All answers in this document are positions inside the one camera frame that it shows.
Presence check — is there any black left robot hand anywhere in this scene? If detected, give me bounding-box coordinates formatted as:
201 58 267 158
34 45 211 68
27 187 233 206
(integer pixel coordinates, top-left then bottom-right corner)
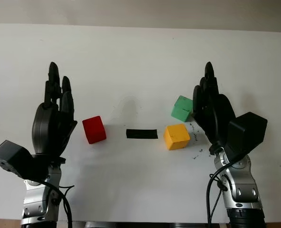
32 61 78 162

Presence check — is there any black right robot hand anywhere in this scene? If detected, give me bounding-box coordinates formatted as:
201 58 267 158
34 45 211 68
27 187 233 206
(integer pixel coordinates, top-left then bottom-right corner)
192 61 237 153

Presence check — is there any green cube block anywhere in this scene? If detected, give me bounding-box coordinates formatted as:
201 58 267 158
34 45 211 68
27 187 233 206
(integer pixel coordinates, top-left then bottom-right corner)
170 95 193 123

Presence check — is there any red cube block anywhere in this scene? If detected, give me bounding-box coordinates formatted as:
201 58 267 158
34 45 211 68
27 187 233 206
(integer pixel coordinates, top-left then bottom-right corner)
82 115 107 145

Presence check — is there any yellow cube block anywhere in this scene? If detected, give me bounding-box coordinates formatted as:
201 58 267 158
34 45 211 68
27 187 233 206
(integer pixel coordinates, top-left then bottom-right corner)
163 123 191 151

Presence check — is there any black tape strip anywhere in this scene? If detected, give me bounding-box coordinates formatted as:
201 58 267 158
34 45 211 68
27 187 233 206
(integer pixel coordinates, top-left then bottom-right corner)
125 128 159 140

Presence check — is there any dark robot torso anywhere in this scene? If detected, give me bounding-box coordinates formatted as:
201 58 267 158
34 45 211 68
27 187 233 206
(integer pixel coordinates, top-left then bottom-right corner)
69 221 228 228

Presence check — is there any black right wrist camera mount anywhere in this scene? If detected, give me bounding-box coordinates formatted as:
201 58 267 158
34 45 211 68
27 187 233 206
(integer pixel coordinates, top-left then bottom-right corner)
226 112 268 162

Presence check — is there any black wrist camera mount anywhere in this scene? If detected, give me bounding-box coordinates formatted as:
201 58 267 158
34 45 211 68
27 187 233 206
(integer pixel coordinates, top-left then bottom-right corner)
0 140 48 180
226 112 268 162

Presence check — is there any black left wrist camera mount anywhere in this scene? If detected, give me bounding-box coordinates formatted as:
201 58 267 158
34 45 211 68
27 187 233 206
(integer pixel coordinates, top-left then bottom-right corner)
0 140 48 180

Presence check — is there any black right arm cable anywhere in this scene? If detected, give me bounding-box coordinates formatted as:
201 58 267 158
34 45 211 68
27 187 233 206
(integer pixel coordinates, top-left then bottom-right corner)
206 152 250 228

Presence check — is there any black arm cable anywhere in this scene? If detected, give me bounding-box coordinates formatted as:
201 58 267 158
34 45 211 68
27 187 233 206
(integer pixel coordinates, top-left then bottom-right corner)
206 152 250 228
36 180 75 228

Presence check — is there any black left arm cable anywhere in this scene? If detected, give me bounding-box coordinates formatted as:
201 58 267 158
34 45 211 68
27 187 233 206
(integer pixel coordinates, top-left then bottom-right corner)
36 180 75 228

